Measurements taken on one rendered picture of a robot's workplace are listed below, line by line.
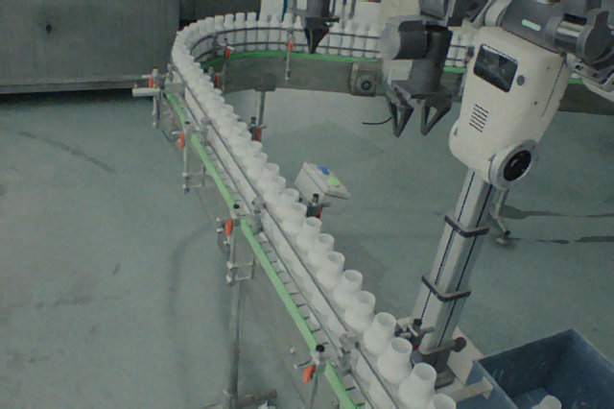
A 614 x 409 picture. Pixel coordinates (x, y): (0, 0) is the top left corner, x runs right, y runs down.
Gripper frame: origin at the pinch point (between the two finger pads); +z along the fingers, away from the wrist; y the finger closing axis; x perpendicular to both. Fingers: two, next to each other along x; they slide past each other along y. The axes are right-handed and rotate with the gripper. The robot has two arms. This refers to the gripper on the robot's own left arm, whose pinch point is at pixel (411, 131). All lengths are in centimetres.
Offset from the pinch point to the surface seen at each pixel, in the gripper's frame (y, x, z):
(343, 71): 73, 150, 45
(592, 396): 46, -33, 56
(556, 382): 46, -24, 61
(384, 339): -14.0, -24.4, 26.8
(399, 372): -14.6, -30.8, 27.8
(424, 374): -12.0, -33.6, 26.2
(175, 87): -20, 105, 33
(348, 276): -13.2, -9.2, 25.2
